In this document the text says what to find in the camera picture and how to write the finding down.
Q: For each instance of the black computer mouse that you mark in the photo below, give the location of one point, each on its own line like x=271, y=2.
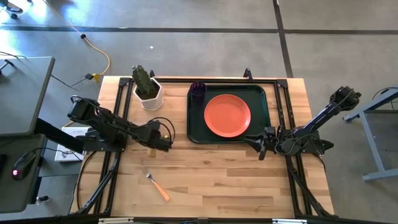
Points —
x=23, y=165

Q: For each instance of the black desk stand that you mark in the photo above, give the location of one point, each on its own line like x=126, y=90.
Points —
x=6, y=63

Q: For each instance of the purple plastic cup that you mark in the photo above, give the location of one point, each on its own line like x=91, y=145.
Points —
x=198, y=93

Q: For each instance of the black slanted bar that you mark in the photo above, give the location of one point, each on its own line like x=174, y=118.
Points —
x=59, y=135

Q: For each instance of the white hexagonal plant pot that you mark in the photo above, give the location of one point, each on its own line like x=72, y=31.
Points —
x=152, y=102

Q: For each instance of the black aluminium table frame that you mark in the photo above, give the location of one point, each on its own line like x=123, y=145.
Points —
x=217, y=80

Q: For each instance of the black caster wheel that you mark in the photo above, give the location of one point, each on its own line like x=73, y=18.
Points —
x=43, y=198

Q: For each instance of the dark desk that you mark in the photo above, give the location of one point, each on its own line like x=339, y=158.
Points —
x=12, y=193

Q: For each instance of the white printed box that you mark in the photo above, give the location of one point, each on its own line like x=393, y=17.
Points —
x=66, y=155

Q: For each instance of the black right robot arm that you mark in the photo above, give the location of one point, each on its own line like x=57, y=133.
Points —
x=323, y=116

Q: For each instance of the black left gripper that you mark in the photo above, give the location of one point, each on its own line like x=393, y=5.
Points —
x=158, y=141

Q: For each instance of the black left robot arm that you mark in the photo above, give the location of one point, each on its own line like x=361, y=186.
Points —
x=109, y=124

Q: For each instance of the orange plate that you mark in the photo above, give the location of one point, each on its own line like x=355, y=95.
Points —
x=227, y=115

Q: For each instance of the silver metal bracket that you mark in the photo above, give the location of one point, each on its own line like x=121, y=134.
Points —
x=115, y=220
x=289, y=221

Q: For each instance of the grey metal table frame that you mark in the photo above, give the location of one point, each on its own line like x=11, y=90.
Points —
x=376, y=146

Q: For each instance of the black table clamp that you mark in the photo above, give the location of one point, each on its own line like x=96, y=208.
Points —
x=151, y=74
x=247, y=74

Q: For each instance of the grey desk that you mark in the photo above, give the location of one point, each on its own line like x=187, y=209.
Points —
x=21, y=96

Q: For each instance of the green cactus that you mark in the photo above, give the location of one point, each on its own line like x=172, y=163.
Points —
x=143, y=81

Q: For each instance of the dark green plastic tray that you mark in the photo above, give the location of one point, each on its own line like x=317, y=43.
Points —
x=196, y=124

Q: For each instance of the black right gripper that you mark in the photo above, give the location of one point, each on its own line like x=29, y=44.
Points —
x=270, y=140

